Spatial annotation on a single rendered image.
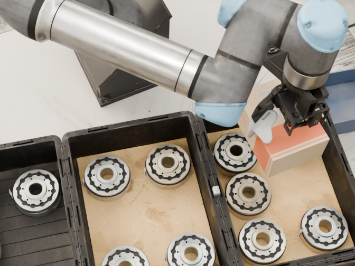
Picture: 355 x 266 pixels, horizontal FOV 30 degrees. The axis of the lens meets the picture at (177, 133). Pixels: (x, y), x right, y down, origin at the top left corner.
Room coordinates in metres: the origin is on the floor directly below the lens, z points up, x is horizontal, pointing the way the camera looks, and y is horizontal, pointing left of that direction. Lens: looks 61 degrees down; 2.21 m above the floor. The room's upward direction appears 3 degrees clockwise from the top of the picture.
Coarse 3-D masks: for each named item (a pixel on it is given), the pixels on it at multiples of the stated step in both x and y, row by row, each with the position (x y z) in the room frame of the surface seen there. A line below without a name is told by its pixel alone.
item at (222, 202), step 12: (204, 132) 0.71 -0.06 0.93; (336, 132) 0.73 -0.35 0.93; (204, 144) 0.68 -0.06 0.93; (336, 144) 0.70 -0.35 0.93; (216, 168) 0.62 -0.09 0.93; (348, 168) 0.64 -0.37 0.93; (216, 180) 0.59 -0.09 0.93; (348, 180) 0.61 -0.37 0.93; (228, 216) 0.51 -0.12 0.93; (228, 228) 0.49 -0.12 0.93; (336, 252) 0.45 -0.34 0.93; (348, 252) 0.45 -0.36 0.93; (240, 264) 0.41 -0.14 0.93; (276, 264) 0.42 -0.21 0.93; (288, 264) 0.42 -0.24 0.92; (300, 264) 0.42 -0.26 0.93
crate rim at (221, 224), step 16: (176, 112) 0.75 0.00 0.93; (96, 128) 0.70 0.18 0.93; (112, 128) 0.70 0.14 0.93; (192, 128) 0.72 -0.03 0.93; (64, 144) 0.66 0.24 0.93; (208, 176) 0.60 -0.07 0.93; (80, 224) 0.48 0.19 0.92; (224, 224) 0.49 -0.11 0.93; (80, 240) 0.44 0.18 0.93; (224, 240) 0.47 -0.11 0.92
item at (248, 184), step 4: (244, 184) 0.62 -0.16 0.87; (248, 184) 0.62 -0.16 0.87; (252, 184) 0.62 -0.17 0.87; (240, 188) 0.61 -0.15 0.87; (256, 188) 0.61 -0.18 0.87; (240, 192) 0.60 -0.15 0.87; (256, 192) 0.60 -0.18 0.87; (240, 196) 0.59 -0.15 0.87; (244, 196) 0.59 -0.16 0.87; (256, 196) 0.59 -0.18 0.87; (244, 200) 0.58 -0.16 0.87; (248, 200) 0.58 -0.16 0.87; (252, 200) 0.58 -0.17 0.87; (256, 200) 0.58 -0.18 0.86
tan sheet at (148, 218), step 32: (128, 160) 0.68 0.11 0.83; (128, 192) 0.60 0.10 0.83; (160, 192) 0.60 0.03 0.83; (192, 192) 0.61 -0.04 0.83; (96, 224) 0.51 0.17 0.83; (128, 224) 0.52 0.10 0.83; (160, 224) 0.52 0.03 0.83; (192, 224) 0.53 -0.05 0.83; (96, 256) 0.44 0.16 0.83; (160, 256) 0.45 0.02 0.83; (192, 256) 0.45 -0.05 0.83
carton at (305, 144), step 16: (272, 80) 0.73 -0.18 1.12; (256, 96) 0.69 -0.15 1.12; (240, 128) 0.66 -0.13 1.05; (272, 128) 0.62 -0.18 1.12; (304, 128) 0.62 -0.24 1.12; (320, 128) 0.63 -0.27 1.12; (256, 144) 0.60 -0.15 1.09; (272, 144) 0.59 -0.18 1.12; (288, 144) 0.59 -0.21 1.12; (304, 144) 0.59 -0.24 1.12; (320, 144) 0.60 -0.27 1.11; (272, 160) 0.55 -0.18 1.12; (288, 160) 0.57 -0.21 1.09; (304, 160) 0.59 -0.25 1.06
